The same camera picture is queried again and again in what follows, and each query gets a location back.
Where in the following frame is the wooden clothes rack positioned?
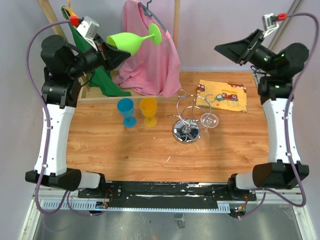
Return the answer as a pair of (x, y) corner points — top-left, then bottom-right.
(37, 0), (180, 105)

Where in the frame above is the grey clothes hanger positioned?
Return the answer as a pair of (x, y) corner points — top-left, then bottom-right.
(138, 0), (167, 33)

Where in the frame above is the aluminium frame rail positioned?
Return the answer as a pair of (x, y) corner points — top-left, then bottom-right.
(19, 176), (317, 240)

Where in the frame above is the green vest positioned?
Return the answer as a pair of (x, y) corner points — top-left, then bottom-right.
(61, 6), (132, 98)

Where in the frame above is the clear wine glass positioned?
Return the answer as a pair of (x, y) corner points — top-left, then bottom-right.
(200, 113), (219, 132)

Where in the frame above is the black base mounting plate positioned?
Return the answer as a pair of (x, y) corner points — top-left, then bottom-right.
(77, 181), (257, 210)

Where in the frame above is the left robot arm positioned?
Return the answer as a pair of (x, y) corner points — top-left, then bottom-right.
(25, 34), (131, 198)

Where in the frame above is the pink t-shirt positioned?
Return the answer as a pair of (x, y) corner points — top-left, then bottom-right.
(113, 0), (181, 98)

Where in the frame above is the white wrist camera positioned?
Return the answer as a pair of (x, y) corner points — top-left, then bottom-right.
(262, 13), (279, 38)
(76, 16), (100, 51)

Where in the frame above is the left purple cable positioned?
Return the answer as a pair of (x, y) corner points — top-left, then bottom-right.
(26, 16), (108, 217)

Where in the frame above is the yellow printed folded cloth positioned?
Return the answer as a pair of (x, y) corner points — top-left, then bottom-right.
(196, 80), (247, 113)

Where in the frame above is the yellow clothes hanger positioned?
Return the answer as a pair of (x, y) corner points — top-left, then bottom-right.
(61, 0), (77, 19)

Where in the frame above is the purple cable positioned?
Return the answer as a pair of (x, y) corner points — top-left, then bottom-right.
(234, 12), (320, 221)
(26, 16), (108, 217)

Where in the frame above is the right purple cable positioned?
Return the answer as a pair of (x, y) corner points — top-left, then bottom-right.
(234, 12), (320, 221)

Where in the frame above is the green plastic wine glass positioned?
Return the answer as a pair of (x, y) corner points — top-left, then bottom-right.
(106, 23), (162, 56)

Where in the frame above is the blue plastic wine glass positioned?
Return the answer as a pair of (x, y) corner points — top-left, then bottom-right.
(117, 98), (137, 128)

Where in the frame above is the chrome wine glass rack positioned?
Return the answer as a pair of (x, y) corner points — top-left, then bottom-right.
(171, 89), (213, 145)

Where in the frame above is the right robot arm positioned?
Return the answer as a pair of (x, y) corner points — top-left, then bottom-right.
(214, 29), (310, 200)

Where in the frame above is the orange plastic wine glass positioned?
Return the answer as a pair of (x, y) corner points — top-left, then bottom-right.
(139, 97), (158, 128)

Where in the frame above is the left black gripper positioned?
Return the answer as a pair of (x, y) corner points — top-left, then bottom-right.
(67, 33), (131, 79)

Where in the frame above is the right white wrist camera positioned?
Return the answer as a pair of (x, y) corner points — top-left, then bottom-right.
(262, 13), (279, 38)

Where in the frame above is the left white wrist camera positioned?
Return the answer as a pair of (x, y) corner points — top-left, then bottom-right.
(76, 16), (100, 51)

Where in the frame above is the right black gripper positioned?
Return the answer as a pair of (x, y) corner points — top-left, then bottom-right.
(214, 28), (277, 76)

